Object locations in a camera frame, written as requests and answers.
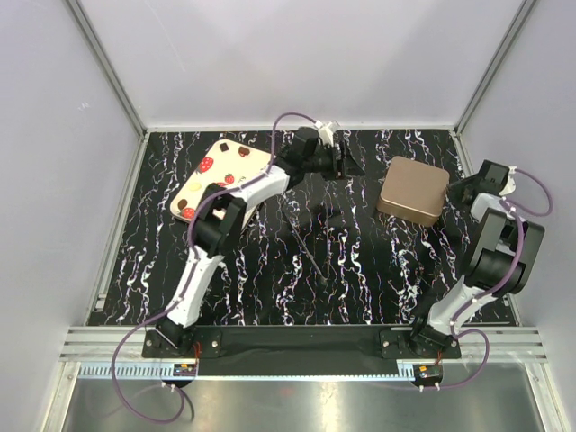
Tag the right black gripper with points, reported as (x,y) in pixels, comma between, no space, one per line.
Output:
(457,186)

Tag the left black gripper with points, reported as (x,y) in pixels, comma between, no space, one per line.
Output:
(350,167)

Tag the rose gold box lid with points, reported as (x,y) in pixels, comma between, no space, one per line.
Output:
(408,181)

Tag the metal tweezers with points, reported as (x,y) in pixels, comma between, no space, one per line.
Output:
(311,231)

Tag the brown chocolate box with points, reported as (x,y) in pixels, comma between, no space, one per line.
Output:
(421,213)

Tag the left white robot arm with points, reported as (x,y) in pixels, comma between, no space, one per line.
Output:
(218,222)

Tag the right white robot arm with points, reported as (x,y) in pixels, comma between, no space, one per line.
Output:
(498,261)

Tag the strawberry print white tray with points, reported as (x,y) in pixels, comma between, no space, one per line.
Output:
(225,168)

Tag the right electronics board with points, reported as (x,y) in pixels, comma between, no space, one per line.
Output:
(429,371)

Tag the electronics board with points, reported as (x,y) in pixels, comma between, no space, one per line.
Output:
(185,369)
(429,371)

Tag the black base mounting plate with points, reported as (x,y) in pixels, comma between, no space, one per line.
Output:
(218,341)

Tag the left electronics board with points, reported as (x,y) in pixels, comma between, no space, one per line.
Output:
(185,369)

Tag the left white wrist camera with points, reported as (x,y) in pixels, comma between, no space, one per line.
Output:
(326,131)

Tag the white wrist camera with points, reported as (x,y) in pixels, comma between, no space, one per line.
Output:
(509,186)
(326,131)

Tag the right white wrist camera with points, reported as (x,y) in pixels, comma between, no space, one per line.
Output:
(509,186)

